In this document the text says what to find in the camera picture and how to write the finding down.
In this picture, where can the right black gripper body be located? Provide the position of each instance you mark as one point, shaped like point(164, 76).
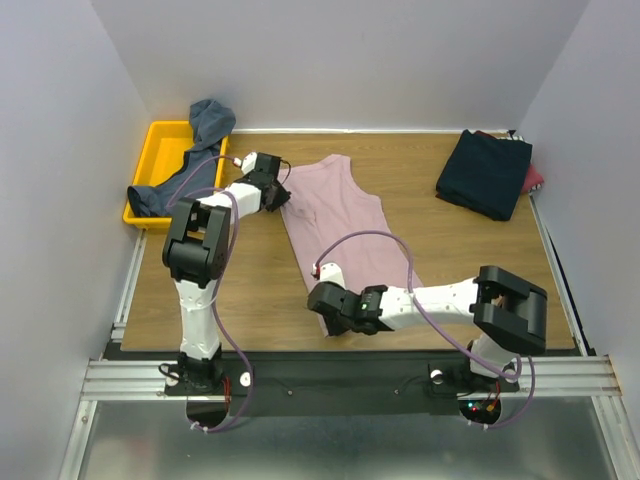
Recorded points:
point(325, 310)

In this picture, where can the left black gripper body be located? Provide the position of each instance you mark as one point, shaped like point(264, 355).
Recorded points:
point(280, 197)

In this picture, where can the pink tank top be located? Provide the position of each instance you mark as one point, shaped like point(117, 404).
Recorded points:
point(327, 204)

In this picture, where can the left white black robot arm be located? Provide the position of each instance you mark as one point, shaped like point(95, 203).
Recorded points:
point(198, 246)

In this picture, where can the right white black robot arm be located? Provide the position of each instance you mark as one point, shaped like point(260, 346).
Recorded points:
point(510, 311)

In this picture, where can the blue-grey tank top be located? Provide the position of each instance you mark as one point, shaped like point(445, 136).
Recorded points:
point(211, 123)

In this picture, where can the folded navy tank top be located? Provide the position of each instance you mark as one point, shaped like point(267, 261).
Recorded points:
point(485, 174)

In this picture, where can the folded maroon tank top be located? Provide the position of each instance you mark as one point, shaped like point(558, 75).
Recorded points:
point(533, 179)

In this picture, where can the yellow plastic tray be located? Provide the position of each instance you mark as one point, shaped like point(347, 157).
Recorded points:
point(161, 156)

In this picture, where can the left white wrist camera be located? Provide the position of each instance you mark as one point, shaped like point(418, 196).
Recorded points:
point(247, 163)

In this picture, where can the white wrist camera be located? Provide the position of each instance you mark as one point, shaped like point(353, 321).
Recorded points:
point(329, 272)
point(247, 163)

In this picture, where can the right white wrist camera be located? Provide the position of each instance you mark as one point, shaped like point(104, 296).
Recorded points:
point(329, 272)

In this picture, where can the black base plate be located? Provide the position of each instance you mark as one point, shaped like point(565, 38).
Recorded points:
point(315, 383)

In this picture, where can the aluminium frame rail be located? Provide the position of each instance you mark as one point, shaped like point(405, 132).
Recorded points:
point(561, 425)

